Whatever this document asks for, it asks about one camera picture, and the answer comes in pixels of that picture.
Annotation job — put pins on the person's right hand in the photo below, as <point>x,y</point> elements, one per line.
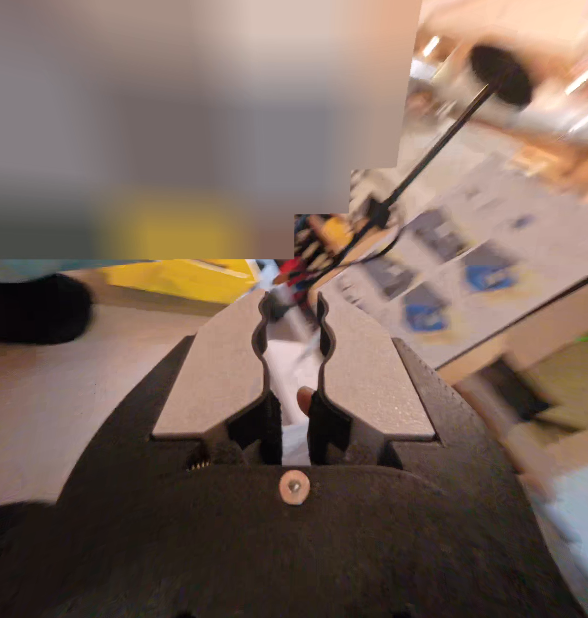
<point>304,400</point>

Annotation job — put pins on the printed instruction board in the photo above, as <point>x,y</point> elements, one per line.
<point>468,270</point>

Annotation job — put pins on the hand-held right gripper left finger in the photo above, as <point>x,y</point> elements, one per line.
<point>212,371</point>

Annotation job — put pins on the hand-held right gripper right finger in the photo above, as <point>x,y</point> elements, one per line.
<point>376,381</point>

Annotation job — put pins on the yellow plastic bin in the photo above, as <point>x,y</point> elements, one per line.
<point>178,280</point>

